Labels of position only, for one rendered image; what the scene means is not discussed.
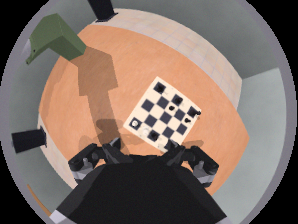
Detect chessboard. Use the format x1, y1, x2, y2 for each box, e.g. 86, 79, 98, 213
123, 77, 201, 153

